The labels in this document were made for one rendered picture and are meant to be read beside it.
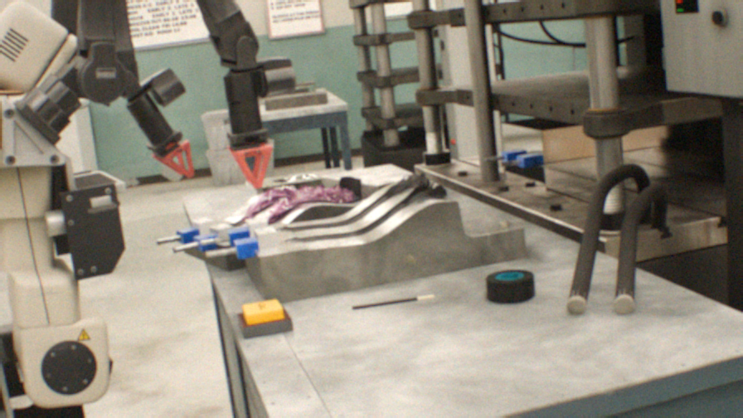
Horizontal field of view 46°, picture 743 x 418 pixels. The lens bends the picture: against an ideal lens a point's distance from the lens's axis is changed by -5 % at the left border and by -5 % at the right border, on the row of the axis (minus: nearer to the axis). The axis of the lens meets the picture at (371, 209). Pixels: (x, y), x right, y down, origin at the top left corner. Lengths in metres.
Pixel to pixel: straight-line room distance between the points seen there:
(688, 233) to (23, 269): 1.35
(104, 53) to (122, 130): 7.53
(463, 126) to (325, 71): 3.11
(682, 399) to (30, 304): 1.10
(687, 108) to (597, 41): 0.30
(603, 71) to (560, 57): 7.50
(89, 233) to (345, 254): 0.46
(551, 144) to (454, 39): 3.71
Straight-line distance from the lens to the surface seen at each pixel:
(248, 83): 1.63
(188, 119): 8.96
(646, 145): 2.49
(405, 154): 6.30
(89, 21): 1.52
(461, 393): 1.17
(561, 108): 2.23
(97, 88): 1.51
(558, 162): 2.36
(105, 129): 9.05
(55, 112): 1.51
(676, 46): 1.89
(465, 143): 6.07
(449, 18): 2.89
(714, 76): 1.79
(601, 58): 1.92
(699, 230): 2.04
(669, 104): 2.08
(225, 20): 1.60
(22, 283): 1.69
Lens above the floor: 1.26
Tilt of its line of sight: 11 degrees down
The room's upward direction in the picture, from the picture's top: 6 degrees counter-clockwise
